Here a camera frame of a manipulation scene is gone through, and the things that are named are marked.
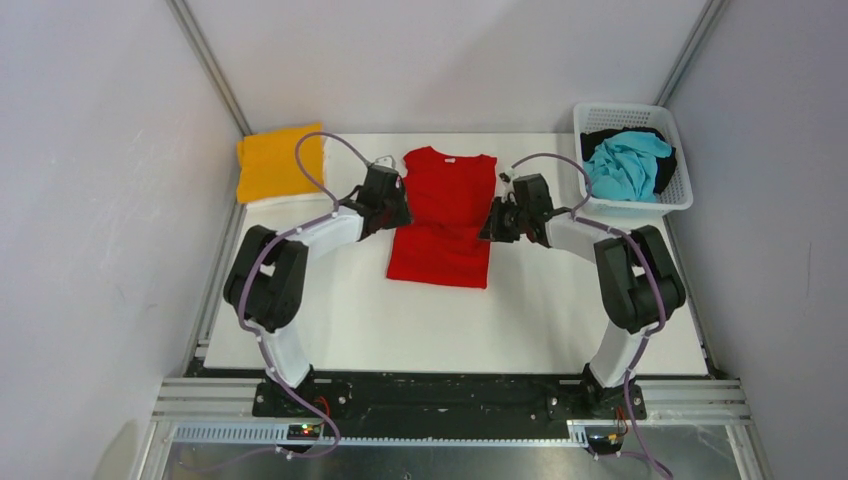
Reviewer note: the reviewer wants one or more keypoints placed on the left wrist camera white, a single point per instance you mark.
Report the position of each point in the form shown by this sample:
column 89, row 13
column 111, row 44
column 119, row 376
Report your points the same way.
column 386, row 161

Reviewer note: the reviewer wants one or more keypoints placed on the aluminium frame rail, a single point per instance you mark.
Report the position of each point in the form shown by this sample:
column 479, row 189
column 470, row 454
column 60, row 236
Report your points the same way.
column 219, row 410

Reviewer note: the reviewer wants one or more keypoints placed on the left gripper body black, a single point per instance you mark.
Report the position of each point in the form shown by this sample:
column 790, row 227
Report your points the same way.
column 396, row 210

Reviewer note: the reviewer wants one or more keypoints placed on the left controller board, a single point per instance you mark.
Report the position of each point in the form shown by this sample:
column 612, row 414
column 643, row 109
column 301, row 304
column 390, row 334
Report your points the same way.
column 304, row 432

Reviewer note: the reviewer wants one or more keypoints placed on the black t-shirt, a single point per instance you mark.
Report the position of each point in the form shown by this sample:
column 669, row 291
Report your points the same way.
column 666, row 169

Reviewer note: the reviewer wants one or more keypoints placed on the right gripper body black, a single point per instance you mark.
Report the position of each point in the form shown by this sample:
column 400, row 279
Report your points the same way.
column 508, row 220

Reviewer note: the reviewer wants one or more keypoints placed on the red t-shirt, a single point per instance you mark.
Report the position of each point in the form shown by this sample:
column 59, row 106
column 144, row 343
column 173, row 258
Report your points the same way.
column 449, row 198

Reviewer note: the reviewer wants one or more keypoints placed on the controller board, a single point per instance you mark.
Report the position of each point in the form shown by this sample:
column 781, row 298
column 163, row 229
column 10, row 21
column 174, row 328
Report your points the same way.
column 604, row 445
column 304, row 432

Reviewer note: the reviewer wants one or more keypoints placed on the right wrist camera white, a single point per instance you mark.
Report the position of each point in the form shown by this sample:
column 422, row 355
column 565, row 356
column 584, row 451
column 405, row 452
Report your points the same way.
column 507, row 181

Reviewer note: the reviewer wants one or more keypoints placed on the white plastic basket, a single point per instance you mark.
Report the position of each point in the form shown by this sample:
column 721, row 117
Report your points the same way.
column 591, row 117

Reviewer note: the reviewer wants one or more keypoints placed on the folded orange t-shirt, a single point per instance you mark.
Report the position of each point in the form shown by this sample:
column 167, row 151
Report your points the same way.
column 268, row 165

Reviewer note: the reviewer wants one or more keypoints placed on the folded white t-shirt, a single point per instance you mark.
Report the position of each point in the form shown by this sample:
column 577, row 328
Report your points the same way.
column 309, row 156

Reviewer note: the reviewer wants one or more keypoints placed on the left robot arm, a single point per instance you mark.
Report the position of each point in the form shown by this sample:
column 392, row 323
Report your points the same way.
column 266, row 280

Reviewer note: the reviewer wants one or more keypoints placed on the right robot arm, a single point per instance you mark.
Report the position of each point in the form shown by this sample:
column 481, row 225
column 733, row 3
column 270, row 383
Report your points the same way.
column 640, row 285

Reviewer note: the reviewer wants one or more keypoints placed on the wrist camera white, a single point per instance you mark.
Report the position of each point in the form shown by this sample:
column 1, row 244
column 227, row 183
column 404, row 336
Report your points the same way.
column 386, row 161
column 507, row 181

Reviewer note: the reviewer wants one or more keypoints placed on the right controller board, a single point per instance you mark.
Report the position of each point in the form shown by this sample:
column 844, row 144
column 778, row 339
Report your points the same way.
column 604, row 445

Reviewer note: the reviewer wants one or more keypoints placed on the light blue t-shirt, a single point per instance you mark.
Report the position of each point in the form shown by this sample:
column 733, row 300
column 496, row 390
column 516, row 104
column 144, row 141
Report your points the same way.
column 626, row 166

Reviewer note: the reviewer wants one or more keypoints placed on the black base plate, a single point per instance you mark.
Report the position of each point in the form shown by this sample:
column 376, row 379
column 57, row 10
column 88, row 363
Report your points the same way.
column 453, row 406

